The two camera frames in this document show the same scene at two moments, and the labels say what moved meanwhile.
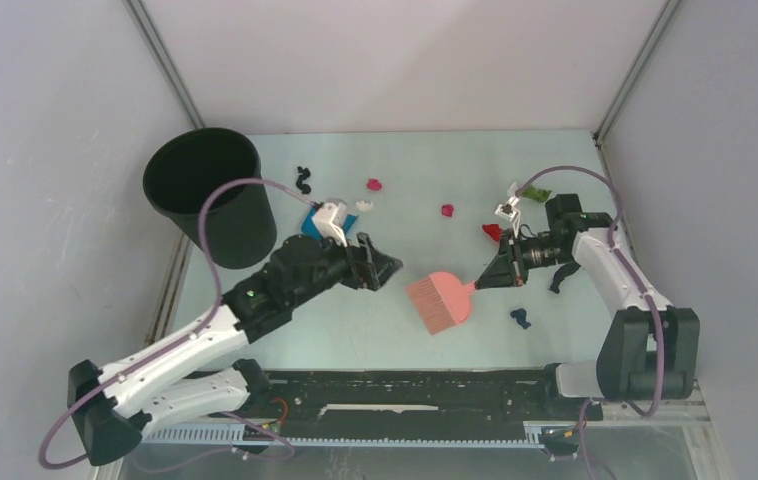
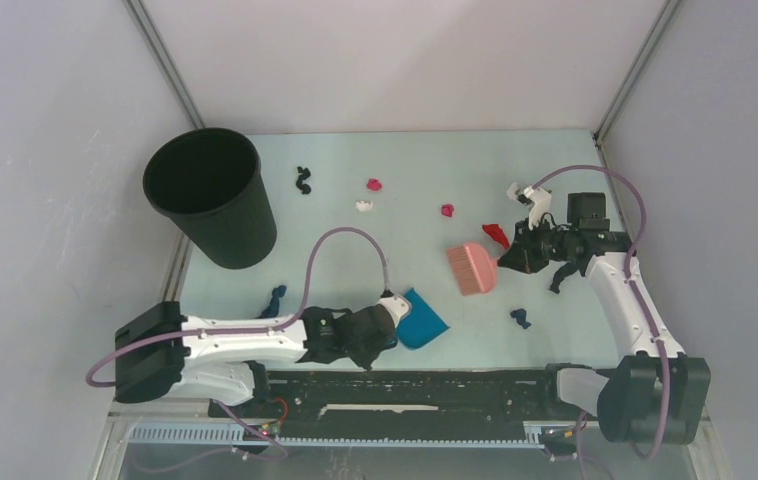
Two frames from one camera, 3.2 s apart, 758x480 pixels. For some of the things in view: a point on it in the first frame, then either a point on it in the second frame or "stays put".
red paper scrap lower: (494, 230) stays put
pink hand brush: (442, 300) -> (475, 269)
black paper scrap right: (561, 273) stays put
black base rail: (414, 404) stays put
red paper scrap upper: (373, 184) stays put
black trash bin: (187, 167) stays put
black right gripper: (507, 268) -> (522, 254)
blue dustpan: (311, 230) -> (421, 324)
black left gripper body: (361, 274) -> (365, 355)
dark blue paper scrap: (520, 315) stays put
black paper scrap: (305, 174) stays put
